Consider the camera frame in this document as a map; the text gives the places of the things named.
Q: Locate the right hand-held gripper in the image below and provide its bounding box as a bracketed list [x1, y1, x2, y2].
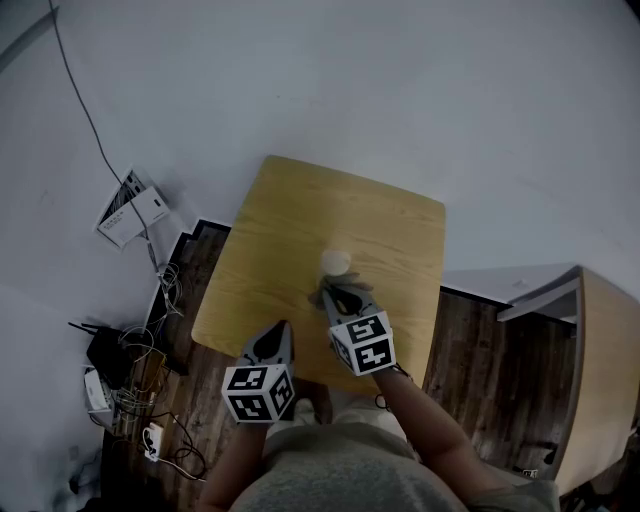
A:
[321, 288, 397, 377]

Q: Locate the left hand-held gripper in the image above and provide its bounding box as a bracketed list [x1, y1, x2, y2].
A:
[221, 320, 297, 425]

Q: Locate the white paper cup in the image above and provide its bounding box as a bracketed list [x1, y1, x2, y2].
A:
[320, 248, 352, 277]

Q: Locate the person's right forearm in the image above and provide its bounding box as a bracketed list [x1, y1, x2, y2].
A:
[372, 372, 506, 501]

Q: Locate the person's left forearm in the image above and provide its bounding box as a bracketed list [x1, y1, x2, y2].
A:
[199, 422, 269, 512]

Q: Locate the person's white shoe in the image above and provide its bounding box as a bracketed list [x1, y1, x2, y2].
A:
[293, 397, 317, 427]

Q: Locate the person's light trouser leg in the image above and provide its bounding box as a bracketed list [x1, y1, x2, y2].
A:
[329, 394, 406, 436]

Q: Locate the brown cardboard box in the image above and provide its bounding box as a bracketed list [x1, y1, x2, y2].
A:
[119, 349, 169, 436]

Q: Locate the white power strip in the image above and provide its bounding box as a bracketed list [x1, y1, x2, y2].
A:
[142, 422, 165, 462]

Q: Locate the person's grey shirt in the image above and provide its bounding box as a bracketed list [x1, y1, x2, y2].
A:
[232, 422, 561, 512]

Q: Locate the black router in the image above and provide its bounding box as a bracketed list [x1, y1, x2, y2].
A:
[68, 322, 151, 391]

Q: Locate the white modem box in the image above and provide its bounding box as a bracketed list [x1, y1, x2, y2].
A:
[82, 367, 114, 416]

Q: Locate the wooden side table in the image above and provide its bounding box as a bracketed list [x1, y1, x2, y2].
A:
[497, 264, 640, 496]

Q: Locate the black gripper wrist cord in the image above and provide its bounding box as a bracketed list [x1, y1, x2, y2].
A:
[374, 364, 414, 414]

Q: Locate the bundle of white cables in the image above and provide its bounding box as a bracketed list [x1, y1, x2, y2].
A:
[149, 262, 184, 319]

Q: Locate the black floor cable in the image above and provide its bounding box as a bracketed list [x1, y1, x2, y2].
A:
[159, 412, 207, 476]

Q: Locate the white floor cable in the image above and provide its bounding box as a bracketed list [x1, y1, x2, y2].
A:
[149, 449, 206, 482]

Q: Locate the white wall network panel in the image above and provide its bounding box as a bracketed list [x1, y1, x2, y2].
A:
[94, 167, 169, 249]

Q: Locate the grey wall cable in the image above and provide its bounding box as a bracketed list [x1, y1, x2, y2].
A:
[47, 0, 162, 271]

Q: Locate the grey wall trim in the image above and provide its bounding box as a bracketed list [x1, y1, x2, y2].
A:
[0, 5, 60, 74]

